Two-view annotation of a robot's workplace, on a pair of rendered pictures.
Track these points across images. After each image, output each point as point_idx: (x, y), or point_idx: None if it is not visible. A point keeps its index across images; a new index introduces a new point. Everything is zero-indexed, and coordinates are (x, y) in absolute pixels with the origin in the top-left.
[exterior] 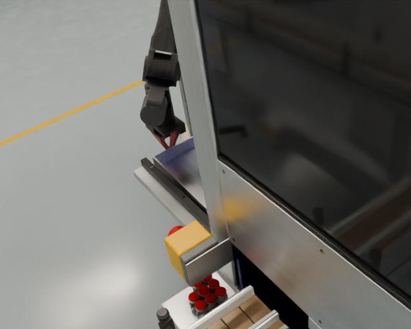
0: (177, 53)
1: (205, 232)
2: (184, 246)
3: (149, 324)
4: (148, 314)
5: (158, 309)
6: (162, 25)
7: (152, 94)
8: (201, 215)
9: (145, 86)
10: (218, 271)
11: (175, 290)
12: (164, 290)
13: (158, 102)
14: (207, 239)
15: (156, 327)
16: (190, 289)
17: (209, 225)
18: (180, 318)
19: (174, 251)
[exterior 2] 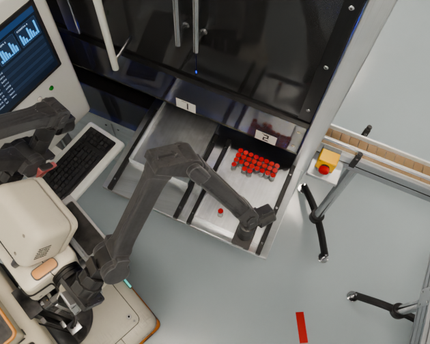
0: (243, 196)
1: (323, 151)
2: (335, 155)
3: (240, 333)
4: (233, 338)
5: (360, 156)
6: (243, 199)
7: (266, 210)
8: (284, 190)
9: (252, 228)
10: (177, 309)
11: (207, 332)
12: (211, 340)
13: (269, 205)
14: (326, 147)
15: (239, 325)
16: (322, 177)
17: (288, 183)
18: (337, 173)
19: (339, 158)
